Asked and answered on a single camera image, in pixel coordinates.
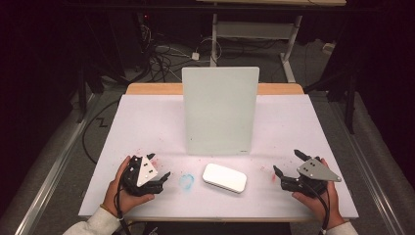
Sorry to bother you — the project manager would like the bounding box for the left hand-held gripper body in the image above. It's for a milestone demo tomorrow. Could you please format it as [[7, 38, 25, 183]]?
[[120, 155, 164, 198]]

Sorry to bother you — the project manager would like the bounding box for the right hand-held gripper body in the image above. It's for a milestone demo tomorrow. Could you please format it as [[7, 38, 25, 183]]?
[[279, 157, 343, 199]]

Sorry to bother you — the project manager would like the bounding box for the white whiteboard eraser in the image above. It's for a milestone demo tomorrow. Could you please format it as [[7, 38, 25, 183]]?
[[202, 163, 249, 194]]

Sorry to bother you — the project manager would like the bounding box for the white whiteboard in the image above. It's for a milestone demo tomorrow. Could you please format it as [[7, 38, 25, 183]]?
[[181, 67, 261, 157]]

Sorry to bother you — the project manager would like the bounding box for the person's left hand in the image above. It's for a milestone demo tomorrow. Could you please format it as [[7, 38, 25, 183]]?
[[103, 155, 157, 217]]

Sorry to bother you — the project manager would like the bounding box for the person's right hand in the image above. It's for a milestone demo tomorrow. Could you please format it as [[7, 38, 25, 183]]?
[[291, 158, 346, 230]]

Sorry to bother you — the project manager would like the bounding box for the white paper table sheet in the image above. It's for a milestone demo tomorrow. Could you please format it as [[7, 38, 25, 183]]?
[[78, 94, 359, 219]]

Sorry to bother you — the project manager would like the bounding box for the black stand leg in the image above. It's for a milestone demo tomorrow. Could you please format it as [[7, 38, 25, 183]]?
[[75, 63, 106, 124], [304, 70, 357, 135]]

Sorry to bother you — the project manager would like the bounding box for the white power strip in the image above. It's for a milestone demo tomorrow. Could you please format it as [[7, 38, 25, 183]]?
[[322, 41, 337, 55]]

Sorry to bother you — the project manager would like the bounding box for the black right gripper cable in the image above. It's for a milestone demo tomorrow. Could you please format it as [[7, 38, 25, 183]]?
[[301, 180, 331, 235]]

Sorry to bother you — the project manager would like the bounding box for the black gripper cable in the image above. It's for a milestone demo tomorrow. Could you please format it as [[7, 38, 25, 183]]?
[[115, 165, 132, 235], [301, 180, 331, 235]]

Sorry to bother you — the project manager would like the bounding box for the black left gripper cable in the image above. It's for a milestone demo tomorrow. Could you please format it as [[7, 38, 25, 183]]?
[[115, 165, 132, 235]]

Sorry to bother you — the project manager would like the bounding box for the aluminium floor rail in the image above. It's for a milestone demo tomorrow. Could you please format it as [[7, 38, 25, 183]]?
[[327, 94, 407, 235], [14, 92, 101, 235]]

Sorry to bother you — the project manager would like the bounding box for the black floor cable loop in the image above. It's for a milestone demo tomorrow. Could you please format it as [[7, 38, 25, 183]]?
[[81, 98, 122, 165]]

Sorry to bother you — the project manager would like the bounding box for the tangle of floor cables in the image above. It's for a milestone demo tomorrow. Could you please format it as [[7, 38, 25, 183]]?
[[138, 23, 223, 83]]

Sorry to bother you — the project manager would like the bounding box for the white metal desk frame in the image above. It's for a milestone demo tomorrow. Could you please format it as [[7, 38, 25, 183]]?
[[208, 13, 303, 83]]

